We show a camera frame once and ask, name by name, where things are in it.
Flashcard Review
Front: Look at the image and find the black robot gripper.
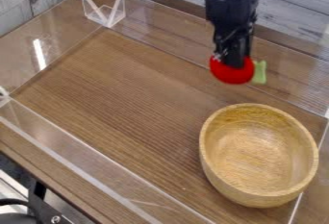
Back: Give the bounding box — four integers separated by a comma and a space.
204, 0, 256, 68

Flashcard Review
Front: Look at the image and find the red plush strawberry toy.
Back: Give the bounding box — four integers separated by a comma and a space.
209, 57, 267, 85

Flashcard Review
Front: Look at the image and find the light wooden bowl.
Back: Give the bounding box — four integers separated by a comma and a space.
199, 103, 318, 209

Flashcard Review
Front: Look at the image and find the black metal stand base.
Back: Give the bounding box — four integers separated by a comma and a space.
28, 181, 73, 224

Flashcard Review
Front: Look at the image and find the clear acrylic corner bracket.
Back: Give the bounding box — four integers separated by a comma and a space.
81, 0, 125, 28

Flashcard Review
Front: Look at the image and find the clear acrylic tray wall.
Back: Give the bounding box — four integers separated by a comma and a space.
0, 0, 329, 224

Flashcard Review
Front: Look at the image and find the black cable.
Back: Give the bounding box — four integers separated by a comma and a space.
0, 197, 42, 224

